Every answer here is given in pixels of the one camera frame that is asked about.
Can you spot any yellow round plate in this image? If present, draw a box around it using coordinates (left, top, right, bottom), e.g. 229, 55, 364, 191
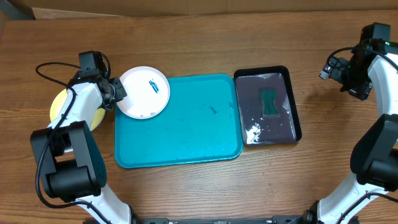
50, 90, 106, 131

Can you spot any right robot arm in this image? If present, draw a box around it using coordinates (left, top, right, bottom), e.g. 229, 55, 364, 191
293, 38, 397, 223

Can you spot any green sponge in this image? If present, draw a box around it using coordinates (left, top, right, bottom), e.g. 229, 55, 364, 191
260, 88, 279, 116

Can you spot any white round plate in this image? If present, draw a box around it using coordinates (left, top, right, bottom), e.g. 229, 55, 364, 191
117, 66, 170, 119

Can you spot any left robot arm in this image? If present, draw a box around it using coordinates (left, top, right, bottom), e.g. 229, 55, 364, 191
30, 78, 137, 223

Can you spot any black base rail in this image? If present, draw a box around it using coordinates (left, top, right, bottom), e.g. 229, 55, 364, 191
135, 212, 314, 224

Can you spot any teal plastic tray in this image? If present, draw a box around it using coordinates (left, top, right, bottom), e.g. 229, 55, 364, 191
114, 74, 243, 169

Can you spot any black water tray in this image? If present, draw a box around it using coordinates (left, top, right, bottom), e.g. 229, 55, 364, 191
234, 65, 302, 146

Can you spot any cardboard backdrop panel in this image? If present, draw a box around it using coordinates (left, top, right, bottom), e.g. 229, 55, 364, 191
25, 0, 397, 16

